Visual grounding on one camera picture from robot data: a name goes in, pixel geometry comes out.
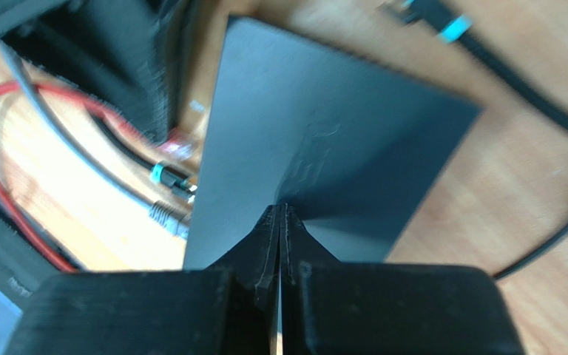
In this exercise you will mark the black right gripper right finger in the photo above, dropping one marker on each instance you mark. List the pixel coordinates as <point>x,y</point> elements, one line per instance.
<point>334,307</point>

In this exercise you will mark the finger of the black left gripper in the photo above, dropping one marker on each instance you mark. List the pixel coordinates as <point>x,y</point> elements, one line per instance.
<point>109,49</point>

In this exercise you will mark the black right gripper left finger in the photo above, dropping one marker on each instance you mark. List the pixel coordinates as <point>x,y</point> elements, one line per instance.
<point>230,307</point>

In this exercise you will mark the black network switch box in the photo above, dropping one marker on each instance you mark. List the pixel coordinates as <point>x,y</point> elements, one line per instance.
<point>353,147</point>

